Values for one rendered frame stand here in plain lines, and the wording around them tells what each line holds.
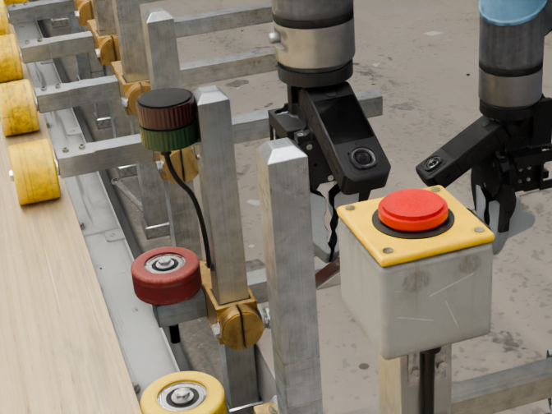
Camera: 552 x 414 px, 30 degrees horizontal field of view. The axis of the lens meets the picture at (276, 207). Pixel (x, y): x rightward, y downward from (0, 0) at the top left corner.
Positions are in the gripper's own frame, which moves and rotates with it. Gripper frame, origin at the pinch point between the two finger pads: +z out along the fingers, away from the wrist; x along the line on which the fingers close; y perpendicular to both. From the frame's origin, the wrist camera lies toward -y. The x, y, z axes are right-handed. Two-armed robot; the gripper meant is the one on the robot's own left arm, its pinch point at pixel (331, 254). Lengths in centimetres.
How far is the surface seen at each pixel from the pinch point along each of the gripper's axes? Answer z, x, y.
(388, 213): -25.2, 9.4, -37.2
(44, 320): 8.1, 28.8, 12.5
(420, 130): 99, -115, 226
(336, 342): 99, -41, 116
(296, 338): -0.2, 8.0, -12.7
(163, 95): -14.3, 12.5, 14.5
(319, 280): 4.1, 0.8, 2.0
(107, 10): -3, 8, 87
